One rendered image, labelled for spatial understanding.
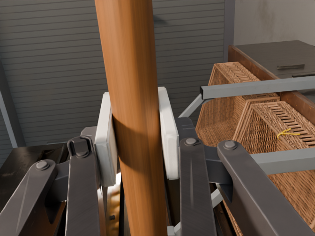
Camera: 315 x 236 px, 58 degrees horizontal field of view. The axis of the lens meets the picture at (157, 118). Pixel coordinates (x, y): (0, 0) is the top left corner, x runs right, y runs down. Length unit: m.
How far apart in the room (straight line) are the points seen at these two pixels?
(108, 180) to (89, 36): 3.41
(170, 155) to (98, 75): 3.49
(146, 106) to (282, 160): 0.62
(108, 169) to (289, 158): 0.65
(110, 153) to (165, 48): 3.42
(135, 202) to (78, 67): 3.46
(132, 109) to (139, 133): 0.02
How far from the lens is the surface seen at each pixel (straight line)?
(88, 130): 0.18
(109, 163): 0.15
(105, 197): 1.33
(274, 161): 0.75
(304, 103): 1.21
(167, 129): 0.15
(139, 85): 0.16
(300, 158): 0.78
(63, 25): 3.58
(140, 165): 0.19
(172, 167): 0.16
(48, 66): 3.72
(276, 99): 1.36
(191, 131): 0.17
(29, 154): 2.07
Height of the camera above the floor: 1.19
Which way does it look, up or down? 3 degrees down
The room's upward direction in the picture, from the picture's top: 96 degrees counter-clockwise
